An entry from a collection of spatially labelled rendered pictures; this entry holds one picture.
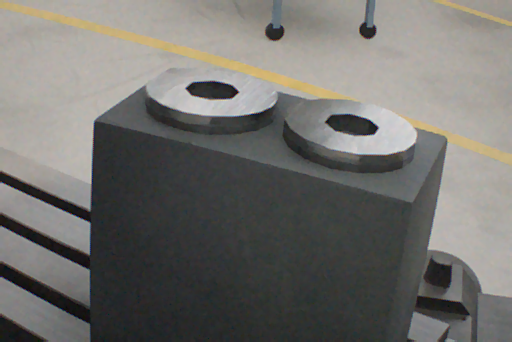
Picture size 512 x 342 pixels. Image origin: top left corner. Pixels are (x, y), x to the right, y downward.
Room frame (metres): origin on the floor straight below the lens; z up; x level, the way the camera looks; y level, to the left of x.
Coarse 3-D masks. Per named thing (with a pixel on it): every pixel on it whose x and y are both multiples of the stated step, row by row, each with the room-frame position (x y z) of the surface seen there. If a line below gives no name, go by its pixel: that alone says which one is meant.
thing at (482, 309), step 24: (432, 264) 1.24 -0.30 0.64; (456, 264) 1.29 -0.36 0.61; (432, 288) 1.22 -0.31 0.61; (456, 288) 1.23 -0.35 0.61; (432, 312) 1.19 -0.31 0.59; (456, 312) 1.19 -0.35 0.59; (480, 312) 1.23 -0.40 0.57; (504, 312) 1.23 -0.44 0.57; (456, 336) 1.13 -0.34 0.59; (480, 336) 1.16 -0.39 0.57; (504, 336) 1.17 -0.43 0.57
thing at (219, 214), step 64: (128, 128) 0.61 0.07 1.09; (192, 128) 0.61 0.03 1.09; (256, 128) 0.62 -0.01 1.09; (320, 128) 0.60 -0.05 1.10; (384, 128) 0.62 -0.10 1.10; (128, 192) 0.61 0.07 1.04; (192, 192) 0.59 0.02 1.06; (256, 192) 0.57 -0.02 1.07; (320, 192) 0.56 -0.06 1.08; (384, 192) 0.55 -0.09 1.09; (128, 256) 0.61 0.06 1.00; (192, 256) 0.59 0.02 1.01; (256, 256) 0.57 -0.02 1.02; (320, 256) 0.56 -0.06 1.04; (384, 256) 0.54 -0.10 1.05; (128, 320) 0.60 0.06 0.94; (192, 320) 0.59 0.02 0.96; (256, 320) 0.57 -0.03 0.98; (320, 320) 0.56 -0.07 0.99; (384, 320) 0.54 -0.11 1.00
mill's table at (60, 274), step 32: (0, 160) 0.92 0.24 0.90; (32, 160) 0.92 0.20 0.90; (0, 192) 0.85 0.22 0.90; (32, 192) 0.87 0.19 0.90; (64, 192) 0.86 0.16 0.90; (0, 224) 0.82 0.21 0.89; (32, 224) 0.79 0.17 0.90; (64, 224) 0.80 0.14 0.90; (0, 256) 0.73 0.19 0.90; (32, 256) 0.74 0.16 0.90; (64, 256) 0.77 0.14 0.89; (0, 288) 0.68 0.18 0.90; (32, 288) 0.70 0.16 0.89; (64, 288) 0.69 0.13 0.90; (0, 320) 0.64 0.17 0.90; (32, 320) 0.64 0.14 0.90; (64, 320) 0.65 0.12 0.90; (416, 320) 0.69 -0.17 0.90
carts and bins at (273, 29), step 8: (272, 0) 4.08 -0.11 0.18; (280, 0) 4.06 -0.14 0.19; (368, 0) 4.25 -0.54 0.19; (272, 8) 4.08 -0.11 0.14; (280, 8) 4.06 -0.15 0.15; (368, 8) 4.25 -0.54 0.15; (272, 16) 4.07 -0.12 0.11; (280, 16) 4.06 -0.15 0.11; (368, 16) 4.24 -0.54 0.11; (272, 24) 4.06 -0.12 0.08; (368, 24) 4.24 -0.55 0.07; (272, 32) 4.05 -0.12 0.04; (280, 32) 4.07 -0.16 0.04; (360, 32) 4.25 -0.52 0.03; (368, 32) 4.25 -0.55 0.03; (272, 40) 4.05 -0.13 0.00
